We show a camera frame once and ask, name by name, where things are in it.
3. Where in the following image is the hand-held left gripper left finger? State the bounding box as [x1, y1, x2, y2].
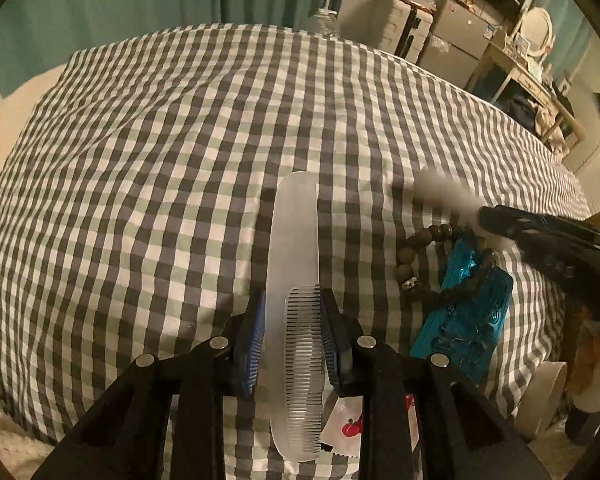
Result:
[30, 287, 269, 480]

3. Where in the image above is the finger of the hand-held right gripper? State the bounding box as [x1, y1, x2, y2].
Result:
[476, 203, 600, 250]
[519, 232, 600, 282]

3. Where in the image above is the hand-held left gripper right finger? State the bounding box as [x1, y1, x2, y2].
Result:
[320, 287, 551, 480]

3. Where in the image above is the translucent white comb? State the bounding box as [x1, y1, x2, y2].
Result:
[266, 171, 331, 461]

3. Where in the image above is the orange white cloth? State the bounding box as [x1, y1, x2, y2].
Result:
[565, 305, 600, 443]

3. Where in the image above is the white packet with red cherries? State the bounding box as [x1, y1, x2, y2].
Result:
[324, 394, 421, 456]

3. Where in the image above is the blue foil packet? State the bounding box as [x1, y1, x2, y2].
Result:
[410, 237, 515, 373]

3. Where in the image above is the white cylinder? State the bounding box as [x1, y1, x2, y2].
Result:
[522, 360, 573, 443]

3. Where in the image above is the wooden dressing desk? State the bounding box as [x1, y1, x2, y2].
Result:
[467, 42, 581, 152]

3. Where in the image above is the oval white mirror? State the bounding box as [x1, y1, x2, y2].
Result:
[515, 7, 557, 59]

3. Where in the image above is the silver mini fridge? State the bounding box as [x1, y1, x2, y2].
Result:
[417, 0, 507, 89]

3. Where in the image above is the checked bedsheet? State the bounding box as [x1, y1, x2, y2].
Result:
[0, 22, 593, 480]

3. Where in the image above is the white suitcase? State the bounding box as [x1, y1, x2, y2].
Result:
[382, 0, 437, 59]

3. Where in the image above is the clear glass bottle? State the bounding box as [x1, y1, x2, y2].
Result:
[300, 7, 344, 39]

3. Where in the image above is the green curtain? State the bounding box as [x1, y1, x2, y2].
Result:
[0, 0, 352, 97]

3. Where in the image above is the dark bead bracelet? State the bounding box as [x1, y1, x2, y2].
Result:
[396, 222, 498, 311]

